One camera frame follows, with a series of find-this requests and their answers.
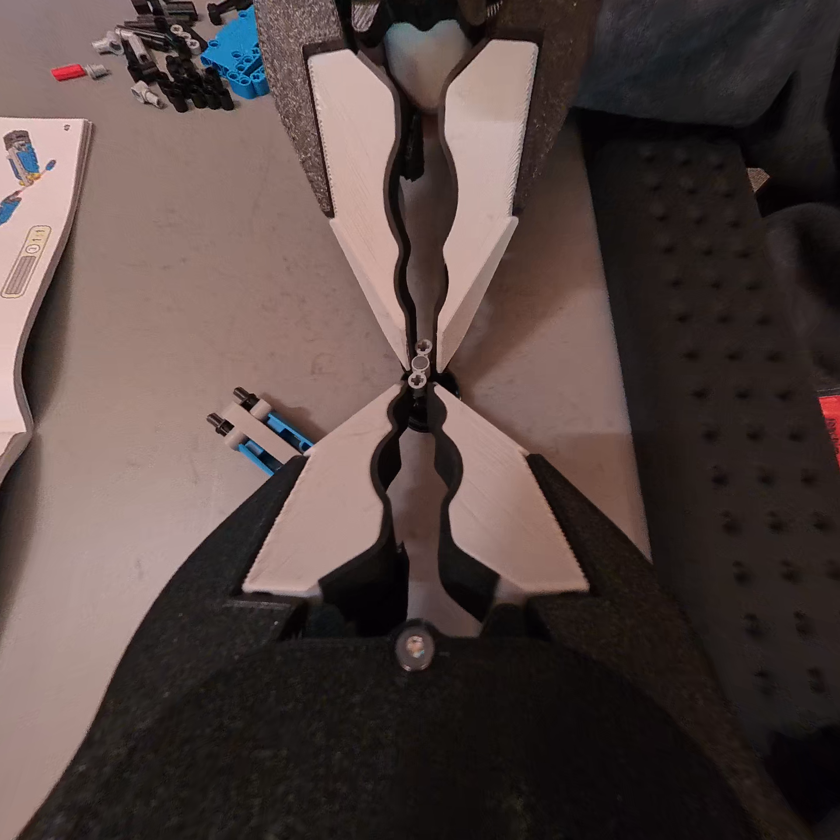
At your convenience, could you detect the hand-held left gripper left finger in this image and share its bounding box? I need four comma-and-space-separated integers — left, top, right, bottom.
241, 382, 406, 598

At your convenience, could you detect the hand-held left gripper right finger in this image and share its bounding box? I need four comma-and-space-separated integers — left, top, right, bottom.
430, 384, 588, 599

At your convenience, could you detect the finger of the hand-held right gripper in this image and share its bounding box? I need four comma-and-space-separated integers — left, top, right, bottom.
306, 47, 420, 366
433, 38, 540, 371

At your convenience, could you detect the black toy wheel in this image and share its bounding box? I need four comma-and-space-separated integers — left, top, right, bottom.
402, 371, 463, 434

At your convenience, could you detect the grey axle connector piece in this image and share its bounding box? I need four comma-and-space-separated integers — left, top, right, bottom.
407, 338, 435, 391

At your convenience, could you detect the grey desk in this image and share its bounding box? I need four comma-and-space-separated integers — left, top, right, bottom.
0, 0, 654, 834

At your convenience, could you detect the blue grey brick assembly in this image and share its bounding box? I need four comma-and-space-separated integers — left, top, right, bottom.
206, 387, 316, 475

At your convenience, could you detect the pile of small bricks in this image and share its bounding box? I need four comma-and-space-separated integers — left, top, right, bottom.
51, 0, 273, 112

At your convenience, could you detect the instruction booklet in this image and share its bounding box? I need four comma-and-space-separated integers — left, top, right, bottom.
0, 117, 94, 480

